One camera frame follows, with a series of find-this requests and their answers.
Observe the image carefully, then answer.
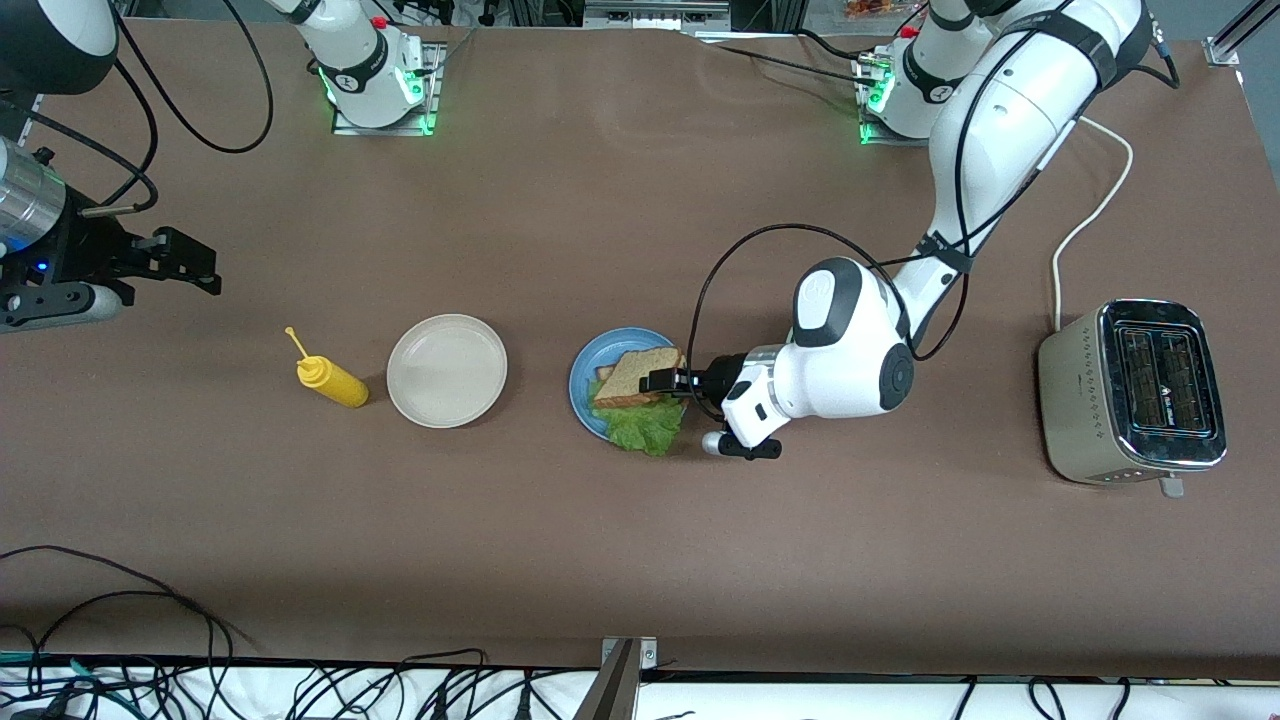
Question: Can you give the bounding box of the green lettuce leaf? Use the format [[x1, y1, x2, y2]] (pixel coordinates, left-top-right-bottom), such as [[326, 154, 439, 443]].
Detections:
[[588, 380, 687, 458]]

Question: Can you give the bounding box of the aluminium frame bar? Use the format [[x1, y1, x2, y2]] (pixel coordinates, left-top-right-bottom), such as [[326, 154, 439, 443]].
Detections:
[[583, 0, 731, 31]]

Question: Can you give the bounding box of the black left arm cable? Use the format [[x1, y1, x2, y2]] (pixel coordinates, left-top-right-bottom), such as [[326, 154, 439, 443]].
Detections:
[[688, 0, 1181, 421]]

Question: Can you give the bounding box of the dark aluminium profile post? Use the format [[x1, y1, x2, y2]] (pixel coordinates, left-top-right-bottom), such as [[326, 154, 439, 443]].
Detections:
[[572, 640, 641, 720]]

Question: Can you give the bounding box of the beige chrome toaster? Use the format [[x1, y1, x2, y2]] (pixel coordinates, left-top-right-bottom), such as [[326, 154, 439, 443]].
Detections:
[[1038, 299, 1229, 498]]

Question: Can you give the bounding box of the metal table edge bracket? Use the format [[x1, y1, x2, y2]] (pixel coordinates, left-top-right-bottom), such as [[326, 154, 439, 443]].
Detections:
[[600, 637, 658, 669]]

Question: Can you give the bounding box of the black looped floor cable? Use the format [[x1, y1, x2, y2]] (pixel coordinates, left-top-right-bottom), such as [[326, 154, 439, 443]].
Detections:
[[0, 545, 256, 666]]

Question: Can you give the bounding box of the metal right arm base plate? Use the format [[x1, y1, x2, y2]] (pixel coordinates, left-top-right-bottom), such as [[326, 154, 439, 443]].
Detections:
[[332, 42, 446, 136]]

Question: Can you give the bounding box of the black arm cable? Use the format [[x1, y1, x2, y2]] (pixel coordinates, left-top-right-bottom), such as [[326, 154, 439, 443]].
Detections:
[[30, 0, 276, 216], [688, 0, 1181, 421]]

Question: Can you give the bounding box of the yellow mustard squeeze bottle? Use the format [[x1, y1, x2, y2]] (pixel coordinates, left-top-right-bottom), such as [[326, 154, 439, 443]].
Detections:
[[285, 326, 370, 409]]

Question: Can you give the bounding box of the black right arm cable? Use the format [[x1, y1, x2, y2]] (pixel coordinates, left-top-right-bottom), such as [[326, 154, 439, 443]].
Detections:
[[30, 0, 276, 216]]

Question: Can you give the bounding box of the beige round plate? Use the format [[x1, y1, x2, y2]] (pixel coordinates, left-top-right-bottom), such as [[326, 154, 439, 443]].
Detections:
[[386, 314, 509, 430]]

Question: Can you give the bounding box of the teal cable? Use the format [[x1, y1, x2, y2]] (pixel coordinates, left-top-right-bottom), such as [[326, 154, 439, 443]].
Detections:
[[0, 650, 106, 691]]

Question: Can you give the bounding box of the white toaster power cable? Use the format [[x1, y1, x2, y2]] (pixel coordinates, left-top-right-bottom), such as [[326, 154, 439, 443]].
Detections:
[[1050, 115, 1134, 331]]

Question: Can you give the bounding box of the blue round plate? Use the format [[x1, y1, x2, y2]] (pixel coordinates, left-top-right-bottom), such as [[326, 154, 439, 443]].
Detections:
[[569, 328, 693, 445]]

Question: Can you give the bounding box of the black cable on table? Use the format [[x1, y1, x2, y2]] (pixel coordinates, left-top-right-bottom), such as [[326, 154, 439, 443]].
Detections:
[[700, 28, 866, 89]]

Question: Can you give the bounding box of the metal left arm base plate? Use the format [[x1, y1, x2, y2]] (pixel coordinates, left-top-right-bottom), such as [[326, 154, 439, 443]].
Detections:
[[855, 55, 936, 148]]

